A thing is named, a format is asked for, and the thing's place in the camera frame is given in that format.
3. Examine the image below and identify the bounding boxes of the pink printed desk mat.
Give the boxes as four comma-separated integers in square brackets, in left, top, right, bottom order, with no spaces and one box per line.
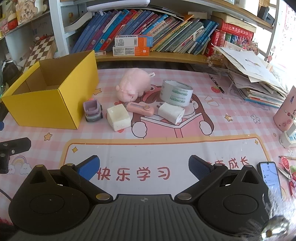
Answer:
[0,67,296,220]

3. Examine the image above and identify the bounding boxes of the white power adapter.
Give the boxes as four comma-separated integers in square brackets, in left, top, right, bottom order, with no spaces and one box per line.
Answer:
[157,102,185,124]

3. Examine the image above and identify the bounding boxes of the small scissors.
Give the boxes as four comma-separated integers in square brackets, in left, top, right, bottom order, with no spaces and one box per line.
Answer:
[277,167,292,180]

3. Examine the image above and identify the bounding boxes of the white wooden bookshelf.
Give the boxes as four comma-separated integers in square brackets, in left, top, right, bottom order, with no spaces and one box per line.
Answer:
[0,0,280,67]

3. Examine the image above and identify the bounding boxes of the brown white checkerboard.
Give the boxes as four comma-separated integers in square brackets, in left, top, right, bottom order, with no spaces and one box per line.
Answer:
[22,35,57,73]

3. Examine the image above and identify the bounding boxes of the grey tape roll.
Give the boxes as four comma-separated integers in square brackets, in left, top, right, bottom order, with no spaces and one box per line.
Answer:
[159,79,194,107]

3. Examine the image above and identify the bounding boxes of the white rectangular block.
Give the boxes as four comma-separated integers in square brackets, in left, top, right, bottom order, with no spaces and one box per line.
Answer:
[107,103,131,132]

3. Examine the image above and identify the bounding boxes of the wall poster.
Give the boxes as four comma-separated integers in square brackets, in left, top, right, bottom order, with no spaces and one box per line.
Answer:
[266,0,296,70]

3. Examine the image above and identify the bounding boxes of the yellow cardboard box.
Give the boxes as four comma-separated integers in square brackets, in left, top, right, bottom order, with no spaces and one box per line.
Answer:
[1,50,100,130]

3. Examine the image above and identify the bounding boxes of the pink utility knife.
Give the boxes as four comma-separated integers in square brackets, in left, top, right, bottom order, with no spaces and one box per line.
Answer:
[126,101,154,117]

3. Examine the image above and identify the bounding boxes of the white framed ornament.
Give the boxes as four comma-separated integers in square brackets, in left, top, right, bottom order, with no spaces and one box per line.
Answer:
[15,0,38,25]

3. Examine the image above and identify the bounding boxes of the black small box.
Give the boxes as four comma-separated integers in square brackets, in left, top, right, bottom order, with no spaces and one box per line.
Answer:
[258,6,275,26]

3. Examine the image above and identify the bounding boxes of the black pen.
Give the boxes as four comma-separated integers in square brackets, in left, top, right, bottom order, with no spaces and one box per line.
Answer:
[209,74,225,94]

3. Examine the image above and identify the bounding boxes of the pink cylinder container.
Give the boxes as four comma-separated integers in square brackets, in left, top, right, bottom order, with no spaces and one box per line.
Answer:
[273,85,296,132]

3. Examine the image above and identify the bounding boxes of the row of colourful books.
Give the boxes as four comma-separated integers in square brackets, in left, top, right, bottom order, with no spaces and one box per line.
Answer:
[72,9,220,55]

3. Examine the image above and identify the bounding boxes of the white small device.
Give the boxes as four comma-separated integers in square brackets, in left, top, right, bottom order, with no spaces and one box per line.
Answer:
[279,123,296,149]

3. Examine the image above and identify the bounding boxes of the small pink-grey toy device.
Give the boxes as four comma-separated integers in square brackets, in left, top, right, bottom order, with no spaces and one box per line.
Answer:
[83,98,104,122]

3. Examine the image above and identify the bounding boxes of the pink plush toy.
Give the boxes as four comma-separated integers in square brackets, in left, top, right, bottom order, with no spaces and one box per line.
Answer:
[116,68,156,103]

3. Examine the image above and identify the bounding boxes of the dark object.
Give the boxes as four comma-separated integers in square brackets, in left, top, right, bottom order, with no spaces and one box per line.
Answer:
[0,60,22,91]

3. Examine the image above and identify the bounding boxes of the red thick book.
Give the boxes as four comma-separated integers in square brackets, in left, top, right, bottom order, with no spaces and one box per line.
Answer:
[218,22,255,39]

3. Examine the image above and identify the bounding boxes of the beige thick book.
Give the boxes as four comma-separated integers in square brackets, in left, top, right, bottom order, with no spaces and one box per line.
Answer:
[211,11,257,33]

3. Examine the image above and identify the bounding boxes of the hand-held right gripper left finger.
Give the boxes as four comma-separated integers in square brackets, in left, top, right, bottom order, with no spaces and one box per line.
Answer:
[25,155,114,205]

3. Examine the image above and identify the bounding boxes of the stack of papers and booklets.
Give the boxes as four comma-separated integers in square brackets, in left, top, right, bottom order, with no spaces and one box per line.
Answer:
[213,45,289,109]

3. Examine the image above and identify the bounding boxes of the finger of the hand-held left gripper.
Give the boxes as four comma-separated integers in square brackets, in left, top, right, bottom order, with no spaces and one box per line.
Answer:
[0,101,10,131]
[0,137,31,174]

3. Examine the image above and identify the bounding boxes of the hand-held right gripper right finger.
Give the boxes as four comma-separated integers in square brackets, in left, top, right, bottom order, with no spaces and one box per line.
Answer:
[173,155,270,205]

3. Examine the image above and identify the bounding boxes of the black smartphone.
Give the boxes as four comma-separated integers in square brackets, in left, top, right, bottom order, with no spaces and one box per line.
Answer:
[257,161,283,201]

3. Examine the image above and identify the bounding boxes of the orange white carton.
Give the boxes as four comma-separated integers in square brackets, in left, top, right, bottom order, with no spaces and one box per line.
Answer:
[112,46,150,56]
[114,35,153,48]

